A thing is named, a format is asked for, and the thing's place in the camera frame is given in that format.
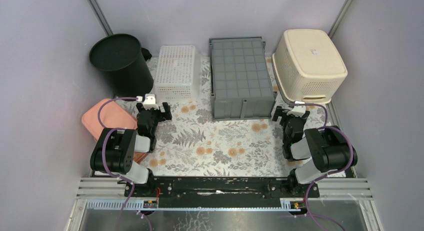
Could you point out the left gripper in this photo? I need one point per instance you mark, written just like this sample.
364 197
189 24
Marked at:
154 109

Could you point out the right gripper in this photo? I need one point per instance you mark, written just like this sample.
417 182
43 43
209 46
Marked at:
278 112

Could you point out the pink perforated basket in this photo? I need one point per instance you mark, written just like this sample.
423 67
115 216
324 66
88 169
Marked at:
112 116

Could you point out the white perforated plastic basket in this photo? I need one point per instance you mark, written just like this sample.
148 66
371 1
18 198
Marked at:
178 74

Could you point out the grey plastic crate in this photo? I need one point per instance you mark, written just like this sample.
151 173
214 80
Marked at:
241 87

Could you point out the cream plastic tub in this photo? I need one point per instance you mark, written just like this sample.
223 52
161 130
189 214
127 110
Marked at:
307 66

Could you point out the large black cylindrical container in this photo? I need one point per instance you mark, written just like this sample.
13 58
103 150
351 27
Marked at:
120 60

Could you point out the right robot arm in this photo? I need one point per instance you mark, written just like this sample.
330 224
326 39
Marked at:
326 149

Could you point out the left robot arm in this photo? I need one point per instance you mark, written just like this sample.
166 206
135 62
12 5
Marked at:
116 147

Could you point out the floral patterned table mat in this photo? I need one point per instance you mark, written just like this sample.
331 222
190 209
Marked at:
193 144

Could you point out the black cloth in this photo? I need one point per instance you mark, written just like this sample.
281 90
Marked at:
146 54

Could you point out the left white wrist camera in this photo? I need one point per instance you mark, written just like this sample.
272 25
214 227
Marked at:
148 101

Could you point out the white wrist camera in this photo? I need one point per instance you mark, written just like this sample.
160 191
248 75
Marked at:
148 101
298 110

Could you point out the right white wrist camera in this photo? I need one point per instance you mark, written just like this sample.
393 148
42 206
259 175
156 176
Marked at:
298 110

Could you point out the black mounting base rail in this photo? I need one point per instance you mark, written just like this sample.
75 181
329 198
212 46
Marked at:
221 192

